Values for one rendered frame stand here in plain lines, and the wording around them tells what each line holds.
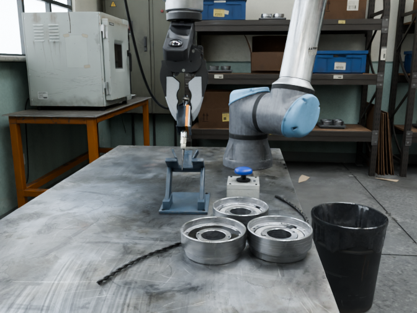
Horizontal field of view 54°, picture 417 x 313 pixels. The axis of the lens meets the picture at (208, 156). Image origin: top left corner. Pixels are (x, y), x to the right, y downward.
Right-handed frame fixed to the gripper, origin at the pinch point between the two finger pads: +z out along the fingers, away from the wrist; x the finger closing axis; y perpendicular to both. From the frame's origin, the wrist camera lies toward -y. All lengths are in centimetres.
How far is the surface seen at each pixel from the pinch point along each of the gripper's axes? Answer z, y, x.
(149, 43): -31, 364, 73
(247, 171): 12.6, 2.8, -13.2
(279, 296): 19.7, -34.5, -15.7
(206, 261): 19.0, -26.3, -5.7
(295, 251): 17.4, -25.7, -19.1
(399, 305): 100, 91, -90
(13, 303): 19.6, -37.6, 18.5
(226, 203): 16.6, -6.5, -8.8
